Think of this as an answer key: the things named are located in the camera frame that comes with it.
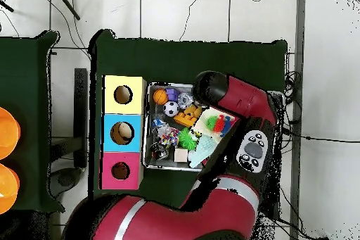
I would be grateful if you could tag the colourful polka dot cloth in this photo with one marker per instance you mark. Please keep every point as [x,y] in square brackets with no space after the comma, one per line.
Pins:
[166,136]

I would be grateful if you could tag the cream yellow cloth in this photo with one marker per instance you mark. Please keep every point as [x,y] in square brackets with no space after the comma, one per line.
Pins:
[209,113]

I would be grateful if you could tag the orange basketball toy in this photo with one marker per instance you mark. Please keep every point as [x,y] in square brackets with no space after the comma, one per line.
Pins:
[160,96]

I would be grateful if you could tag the mint green waffle cloth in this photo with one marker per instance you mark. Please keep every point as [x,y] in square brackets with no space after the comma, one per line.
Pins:
[203,149]

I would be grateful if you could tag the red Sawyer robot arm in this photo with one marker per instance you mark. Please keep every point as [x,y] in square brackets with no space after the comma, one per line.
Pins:
[242,99]

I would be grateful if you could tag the wooden box with three holes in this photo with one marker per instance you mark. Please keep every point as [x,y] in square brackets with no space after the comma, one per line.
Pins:
[138,150]

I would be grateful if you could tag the clear mesh bin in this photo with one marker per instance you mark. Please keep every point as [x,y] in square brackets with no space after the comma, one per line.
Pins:
[149,161]

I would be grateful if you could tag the orange plastic toy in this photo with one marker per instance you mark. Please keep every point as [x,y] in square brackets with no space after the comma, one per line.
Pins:
[187,115]

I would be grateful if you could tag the black and white soccer ball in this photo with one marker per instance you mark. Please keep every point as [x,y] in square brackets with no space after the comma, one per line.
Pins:
[171,109]

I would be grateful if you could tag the small green spiky ball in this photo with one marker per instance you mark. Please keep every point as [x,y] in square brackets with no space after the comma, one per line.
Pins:
[187,137]

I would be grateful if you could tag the plain wooden block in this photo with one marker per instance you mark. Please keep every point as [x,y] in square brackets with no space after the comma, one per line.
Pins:
[181,155]

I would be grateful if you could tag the multicolour spiky caterpillar toy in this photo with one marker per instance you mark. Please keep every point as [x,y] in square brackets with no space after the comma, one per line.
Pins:
[219,123]

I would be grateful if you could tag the dark green table cloth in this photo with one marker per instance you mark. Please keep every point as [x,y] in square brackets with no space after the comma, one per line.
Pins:
[169,60]

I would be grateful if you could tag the black upright panel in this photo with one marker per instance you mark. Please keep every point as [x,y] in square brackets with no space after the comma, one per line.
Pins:
[81,116]

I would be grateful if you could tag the grey floor stand base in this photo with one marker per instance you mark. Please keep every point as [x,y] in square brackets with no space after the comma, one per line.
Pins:
[66,181]

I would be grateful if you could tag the dark green covered side table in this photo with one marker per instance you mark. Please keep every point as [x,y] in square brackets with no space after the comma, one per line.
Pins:
[28,82]

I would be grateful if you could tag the black rod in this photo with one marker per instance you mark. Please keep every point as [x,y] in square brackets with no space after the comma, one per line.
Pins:
[5,6]
[66,4]

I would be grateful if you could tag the orange round bowl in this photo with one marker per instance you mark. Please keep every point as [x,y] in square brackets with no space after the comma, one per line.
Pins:
[7,133]
[7,189]

